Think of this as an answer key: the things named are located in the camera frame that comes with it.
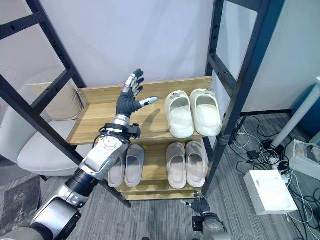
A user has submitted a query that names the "robot left five-finger hand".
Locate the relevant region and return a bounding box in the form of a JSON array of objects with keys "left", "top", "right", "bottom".
[{"left": 112, "top": 68, "right": 160, "bottom": 127}]

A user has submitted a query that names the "robot right five-finger hand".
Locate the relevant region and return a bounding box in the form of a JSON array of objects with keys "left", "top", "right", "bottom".
[{"left": 180, "top": 191, "right": 212, "bottom": 216}]

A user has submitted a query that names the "wooden shelf board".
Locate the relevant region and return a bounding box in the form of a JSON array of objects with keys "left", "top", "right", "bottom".
[
  {"left": 68, "top": 76, "right": 214, "bottom": 146},
  {"left": 107, "top": 136, "right": 210, "bottom": 193},
  {"left": 126, "top": 190, "right": 204, "bottom": 201}
]

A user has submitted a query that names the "grey-beige foam slipper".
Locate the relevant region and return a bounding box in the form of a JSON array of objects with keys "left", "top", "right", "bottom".
[
  {"left": 107, "top": 153, "right": 126, "bottom": 188},
  {"left": 185, "top": 140, "right": 209, "bottom": 189},
  {"left": 165, "top": 142, "right": 188, "bottom": 189},
  {"left": 124, "top": 144, "right": 146, "bottom": 187}
]

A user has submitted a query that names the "cream foam slipper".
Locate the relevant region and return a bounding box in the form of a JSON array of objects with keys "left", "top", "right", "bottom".
[
  {"left": 189, "top": 88, "right": 223, "bottom": 137},
  {"left": 164, "top": 91, "right": 196, "bottom": 139}
]

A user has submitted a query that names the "white square box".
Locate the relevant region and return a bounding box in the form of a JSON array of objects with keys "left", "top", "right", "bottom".
[{"left": 243, "top": 169, "right": 299, "bottom": 216}]

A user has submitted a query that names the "black power adapter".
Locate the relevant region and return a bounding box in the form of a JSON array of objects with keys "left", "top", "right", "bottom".
[{"left": 246, "top": 149, "right": 261, "bottom": 160}]

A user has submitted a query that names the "white power strip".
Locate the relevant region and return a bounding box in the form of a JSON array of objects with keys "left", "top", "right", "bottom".
[{"left": 271, "top": 161, "right": 293, "bottom": 185}]

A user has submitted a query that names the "beige upholstered armchair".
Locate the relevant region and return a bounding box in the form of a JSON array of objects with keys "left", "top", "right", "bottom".
[{"left": 0, "top": 66, "right": 87, "bottom": 178}]

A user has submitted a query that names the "white appliance box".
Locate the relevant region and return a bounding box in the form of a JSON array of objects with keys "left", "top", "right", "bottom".
[{"left": 284, "top": 139, "right": 320, "bottom": 174}]

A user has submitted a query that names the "white round pole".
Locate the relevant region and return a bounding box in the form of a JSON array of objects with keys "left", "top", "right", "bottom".
[{"left": 271, "top": 84, "right": 320, "bottom": 149}]

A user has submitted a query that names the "blue cabinet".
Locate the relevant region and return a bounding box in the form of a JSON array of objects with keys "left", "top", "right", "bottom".
[{"left": 291, "top": 83, "right": 320, "bottom": 138}]

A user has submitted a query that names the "dark grey floor mat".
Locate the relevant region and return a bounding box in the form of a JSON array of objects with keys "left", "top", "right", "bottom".
[{"left": 2, "top": 175, "right": 42, "bottom": 234}]

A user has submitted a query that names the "grey robot torso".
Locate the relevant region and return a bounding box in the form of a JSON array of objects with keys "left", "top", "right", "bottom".
[{"left": 0, "top": 224, "right": 54, "bottom": 240}]

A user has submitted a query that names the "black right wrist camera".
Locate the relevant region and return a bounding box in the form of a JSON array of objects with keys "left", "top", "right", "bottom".
[{"left": 191, "top": 216, "right": 205, "bottom": 232}]

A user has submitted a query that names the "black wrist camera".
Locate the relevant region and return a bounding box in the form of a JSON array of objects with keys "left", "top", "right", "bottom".
[
  {"left": 124, "top": 122, "right": 142, "bottom": 140},
  {"left": 191, "top": 216, "right": 205, "bottom": 232}
]

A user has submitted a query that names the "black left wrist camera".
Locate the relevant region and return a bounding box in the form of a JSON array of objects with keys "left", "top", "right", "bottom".
[{"left": 124, "top": 122, "right": 142, "bottom": 140}]

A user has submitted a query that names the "black cable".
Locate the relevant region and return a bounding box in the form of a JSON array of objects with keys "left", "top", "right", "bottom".
[{"left": 237, "top": 115, "right": 275, "bottom": 143}]

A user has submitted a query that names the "white cable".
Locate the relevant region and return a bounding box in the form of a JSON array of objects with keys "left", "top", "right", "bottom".
[{"left": 286, "top": 172, "right": 320, "bottom": 227}]

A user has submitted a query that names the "black metal rack frame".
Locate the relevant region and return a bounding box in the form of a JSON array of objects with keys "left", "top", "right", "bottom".
[{"left": 0, "top": 0, "right": 286, "bottom": 209}]

